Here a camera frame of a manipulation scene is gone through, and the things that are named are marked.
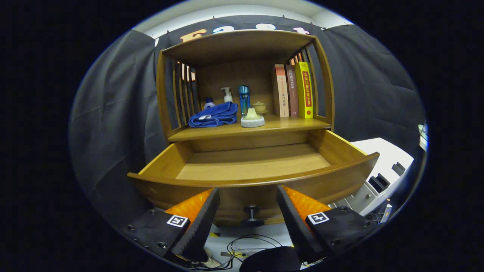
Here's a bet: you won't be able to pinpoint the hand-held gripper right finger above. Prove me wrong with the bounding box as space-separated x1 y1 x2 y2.
276 185 379 264

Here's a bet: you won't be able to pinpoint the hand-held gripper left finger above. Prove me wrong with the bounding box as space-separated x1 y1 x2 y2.
120 188 221 263

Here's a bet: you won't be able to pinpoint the wooden drawer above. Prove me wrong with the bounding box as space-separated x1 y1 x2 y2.
127 129 380 227

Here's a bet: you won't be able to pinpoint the pale green grey-rimmed object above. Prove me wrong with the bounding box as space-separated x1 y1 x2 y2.
240 107 265 128

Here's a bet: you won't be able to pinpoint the wooden cabinet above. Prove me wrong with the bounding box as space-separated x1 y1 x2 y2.
156 29 335 227

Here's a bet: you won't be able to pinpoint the black round object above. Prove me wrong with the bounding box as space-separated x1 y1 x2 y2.
239 246 302 272

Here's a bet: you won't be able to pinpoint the white plastic case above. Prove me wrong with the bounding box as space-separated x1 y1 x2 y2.
328 138 415 216

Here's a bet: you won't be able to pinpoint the blue folded towel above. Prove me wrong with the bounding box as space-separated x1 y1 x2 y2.
188 101 239 128

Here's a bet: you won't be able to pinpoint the blue glass bottle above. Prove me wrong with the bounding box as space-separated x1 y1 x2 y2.
238 85 250 116

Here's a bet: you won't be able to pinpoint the brown book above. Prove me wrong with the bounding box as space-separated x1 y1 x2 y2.
285 65 299 117

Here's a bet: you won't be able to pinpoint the yellow book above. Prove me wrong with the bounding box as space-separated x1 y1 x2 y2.
295 62 314 119

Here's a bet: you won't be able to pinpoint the beige book orange top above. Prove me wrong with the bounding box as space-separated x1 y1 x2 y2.
273 64 289 117

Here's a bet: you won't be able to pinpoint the white and green tool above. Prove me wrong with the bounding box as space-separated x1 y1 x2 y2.
418 122 429 152

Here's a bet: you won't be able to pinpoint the black cables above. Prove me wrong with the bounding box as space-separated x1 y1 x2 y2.
181 233 293 270

